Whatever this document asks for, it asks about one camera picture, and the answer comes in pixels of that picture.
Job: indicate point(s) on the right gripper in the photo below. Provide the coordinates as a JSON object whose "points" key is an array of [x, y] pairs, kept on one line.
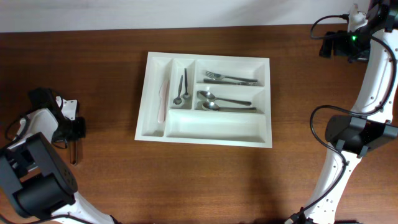
{"points": [[340, 49]]}

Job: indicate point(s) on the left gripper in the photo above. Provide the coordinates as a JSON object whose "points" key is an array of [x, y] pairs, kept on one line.
{"points": [[80, 132]]}

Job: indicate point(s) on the metal tongs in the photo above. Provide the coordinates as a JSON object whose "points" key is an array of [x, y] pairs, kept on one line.
{"points": [[73, 152]]}

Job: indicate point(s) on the pink plastic knife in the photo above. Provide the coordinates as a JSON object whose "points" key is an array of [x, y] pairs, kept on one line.
{"points": [[162, 107]]}

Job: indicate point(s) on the small teaspoon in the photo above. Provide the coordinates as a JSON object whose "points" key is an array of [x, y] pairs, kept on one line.
{"points": [[186, 95], [178, 99]]}

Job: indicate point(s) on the white plastic cutlery tray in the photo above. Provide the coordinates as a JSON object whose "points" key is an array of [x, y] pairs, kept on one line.
{"points": [[189, 122]]}

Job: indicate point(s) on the large metal spoon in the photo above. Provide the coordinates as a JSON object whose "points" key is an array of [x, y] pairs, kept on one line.
{"points": [[208, 96], [210, 106]]}

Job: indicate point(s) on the metal fork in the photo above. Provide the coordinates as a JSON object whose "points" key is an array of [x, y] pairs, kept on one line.
{"points": [[217, 76], [229, 83]]}

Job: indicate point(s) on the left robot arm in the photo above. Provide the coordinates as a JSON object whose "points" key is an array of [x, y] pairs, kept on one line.
{"points": [[34, 178]]}

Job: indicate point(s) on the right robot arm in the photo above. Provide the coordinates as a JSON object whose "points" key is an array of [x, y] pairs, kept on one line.
{"points": [[370, 37]]}

